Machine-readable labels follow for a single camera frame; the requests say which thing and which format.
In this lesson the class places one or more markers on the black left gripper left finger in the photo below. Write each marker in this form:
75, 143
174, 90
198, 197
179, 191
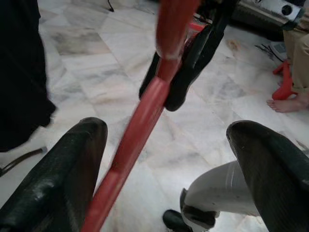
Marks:
55, 174

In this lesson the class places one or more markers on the black clothes heap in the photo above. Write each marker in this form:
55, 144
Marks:
19, 72

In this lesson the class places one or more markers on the red plastic piece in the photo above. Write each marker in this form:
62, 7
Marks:
286, 82

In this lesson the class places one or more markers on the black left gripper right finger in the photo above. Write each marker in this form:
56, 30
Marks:
270, 174

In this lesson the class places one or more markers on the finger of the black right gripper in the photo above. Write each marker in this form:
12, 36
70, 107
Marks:
190, 72
149, 75

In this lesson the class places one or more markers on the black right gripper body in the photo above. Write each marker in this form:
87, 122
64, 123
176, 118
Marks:
217, 9

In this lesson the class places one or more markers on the person in beige trousers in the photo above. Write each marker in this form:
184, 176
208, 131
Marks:
299, 60

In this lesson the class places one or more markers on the white grey device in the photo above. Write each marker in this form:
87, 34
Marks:
280, 49

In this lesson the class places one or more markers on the red hanger with pink hook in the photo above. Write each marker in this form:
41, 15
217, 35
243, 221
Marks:
144, 108

